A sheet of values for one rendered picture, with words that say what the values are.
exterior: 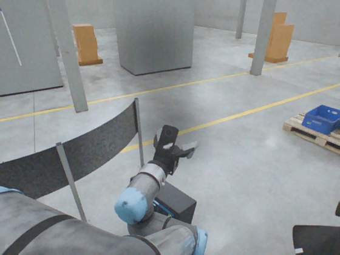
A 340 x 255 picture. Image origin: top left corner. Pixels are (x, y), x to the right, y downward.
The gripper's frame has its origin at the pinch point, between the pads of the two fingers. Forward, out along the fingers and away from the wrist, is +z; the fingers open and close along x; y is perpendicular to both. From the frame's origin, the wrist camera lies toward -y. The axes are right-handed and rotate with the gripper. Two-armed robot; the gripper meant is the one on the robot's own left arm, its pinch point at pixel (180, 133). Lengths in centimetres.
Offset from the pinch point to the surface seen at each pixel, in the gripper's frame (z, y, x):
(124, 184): 88, 158, -80
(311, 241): 10, 38, 62
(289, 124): 295, 119, 101
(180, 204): -12.5, 20.3, 8.0
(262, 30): 613, 21, 8
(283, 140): 263, 134, 96
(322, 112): 345, 103, 150
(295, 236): 14, 43, 58
